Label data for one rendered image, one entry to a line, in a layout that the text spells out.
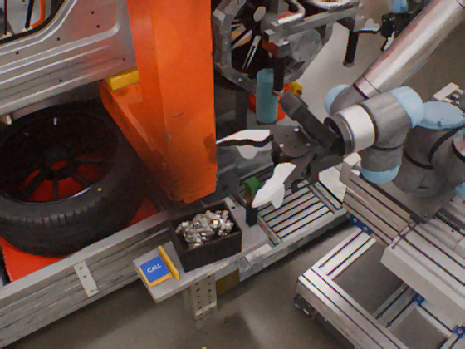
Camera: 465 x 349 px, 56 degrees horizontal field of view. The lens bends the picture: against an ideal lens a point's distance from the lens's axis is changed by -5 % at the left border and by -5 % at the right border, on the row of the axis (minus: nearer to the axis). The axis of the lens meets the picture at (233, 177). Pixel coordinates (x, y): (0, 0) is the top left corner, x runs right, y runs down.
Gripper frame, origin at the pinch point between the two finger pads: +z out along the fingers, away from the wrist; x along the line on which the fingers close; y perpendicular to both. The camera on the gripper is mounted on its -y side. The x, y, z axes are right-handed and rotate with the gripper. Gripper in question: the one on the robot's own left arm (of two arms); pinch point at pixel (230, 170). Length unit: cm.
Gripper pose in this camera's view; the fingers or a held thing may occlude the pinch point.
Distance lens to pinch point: 71.7
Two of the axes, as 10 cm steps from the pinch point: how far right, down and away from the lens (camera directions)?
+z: -9.1, 3.8, -1.5
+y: 1.5, 6.6, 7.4
